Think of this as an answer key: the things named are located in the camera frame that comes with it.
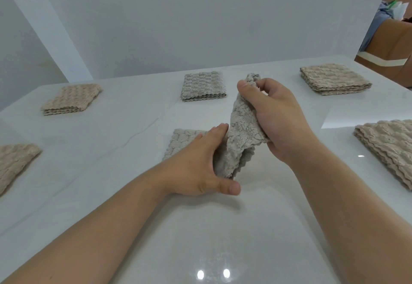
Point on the person's left hand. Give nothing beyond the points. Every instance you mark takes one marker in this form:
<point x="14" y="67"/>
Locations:
<point x="190" y="168"/>

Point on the person's right hand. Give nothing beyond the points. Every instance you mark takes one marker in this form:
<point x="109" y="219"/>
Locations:
<point x="280" y="116"/>

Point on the grey waffle towel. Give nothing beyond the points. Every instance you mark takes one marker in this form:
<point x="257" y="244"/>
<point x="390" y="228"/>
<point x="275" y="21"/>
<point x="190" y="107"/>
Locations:
<point x="202" y="86"/>
<point x="241" y="123"/>

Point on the beige waffle towel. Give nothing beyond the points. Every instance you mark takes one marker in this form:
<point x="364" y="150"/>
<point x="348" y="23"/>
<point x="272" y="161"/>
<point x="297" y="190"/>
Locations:
<point x="334" y="79"/>
<point x="14" y="164"/>
<point x="389" y="145"/>
<point x="72" y="98"/>

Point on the person's right forearm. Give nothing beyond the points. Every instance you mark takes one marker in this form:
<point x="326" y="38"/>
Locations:
<point x="354" y="216"/>

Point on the person's left forearm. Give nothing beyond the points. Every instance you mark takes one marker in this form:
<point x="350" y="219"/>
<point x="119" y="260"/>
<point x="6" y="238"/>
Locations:
<point x="87" y="238"/>

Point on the white marble table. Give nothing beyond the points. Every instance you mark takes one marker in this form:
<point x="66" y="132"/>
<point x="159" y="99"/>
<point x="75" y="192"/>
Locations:
<point x="112" y="148"/>

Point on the blue grey clothing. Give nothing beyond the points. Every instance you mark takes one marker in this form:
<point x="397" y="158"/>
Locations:
<point x="375" y="26"/>

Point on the brown sofa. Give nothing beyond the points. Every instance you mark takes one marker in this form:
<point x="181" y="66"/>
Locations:
<point x="392" y="42"/>

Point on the white shopping bag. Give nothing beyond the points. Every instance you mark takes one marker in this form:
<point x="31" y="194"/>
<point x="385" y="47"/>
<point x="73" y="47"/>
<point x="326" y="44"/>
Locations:
<point x="399" y="10"/>

